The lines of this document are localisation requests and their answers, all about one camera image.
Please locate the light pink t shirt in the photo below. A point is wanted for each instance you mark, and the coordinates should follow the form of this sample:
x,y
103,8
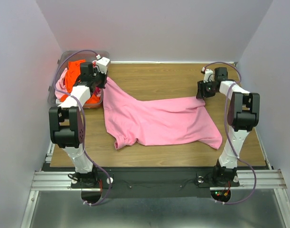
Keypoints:
x,y
60,85

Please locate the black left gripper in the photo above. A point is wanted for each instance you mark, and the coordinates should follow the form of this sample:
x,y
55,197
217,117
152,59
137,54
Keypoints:
x,y
103,76

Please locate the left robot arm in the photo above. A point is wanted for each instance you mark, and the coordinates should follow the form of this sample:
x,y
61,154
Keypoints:
x,y
66,124

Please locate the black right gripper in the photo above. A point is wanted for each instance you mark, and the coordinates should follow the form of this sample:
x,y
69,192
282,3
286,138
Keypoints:
x,y
201,94

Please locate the aluminium frame rail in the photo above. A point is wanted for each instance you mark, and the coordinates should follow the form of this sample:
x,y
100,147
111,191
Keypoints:
x,y
265,179

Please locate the clear plastic bin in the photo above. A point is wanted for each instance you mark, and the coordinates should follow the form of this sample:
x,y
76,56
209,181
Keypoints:
x,y
68,56

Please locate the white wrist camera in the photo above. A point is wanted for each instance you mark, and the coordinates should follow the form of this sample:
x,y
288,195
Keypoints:
x,y
208,74
103,64

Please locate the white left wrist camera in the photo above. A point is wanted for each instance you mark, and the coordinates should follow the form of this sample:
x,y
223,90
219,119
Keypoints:
x,y
103,64

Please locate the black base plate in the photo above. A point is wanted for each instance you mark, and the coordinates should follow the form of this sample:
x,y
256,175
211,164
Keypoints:
x,y
157,183

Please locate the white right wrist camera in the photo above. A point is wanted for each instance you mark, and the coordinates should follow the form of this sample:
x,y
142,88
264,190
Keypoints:
x,y
208,74

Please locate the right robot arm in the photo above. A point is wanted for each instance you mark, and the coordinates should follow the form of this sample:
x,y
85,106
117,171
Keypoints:
x,y
241,116

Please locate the magenta t shirt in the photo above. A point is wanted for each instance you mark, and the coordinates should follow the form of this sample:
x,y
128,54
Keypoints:
x,y
97,91

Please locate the orange t shirt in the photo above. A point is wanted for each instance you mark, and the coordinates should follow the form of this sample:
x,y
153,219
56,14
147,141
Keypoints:
x,y
73,72

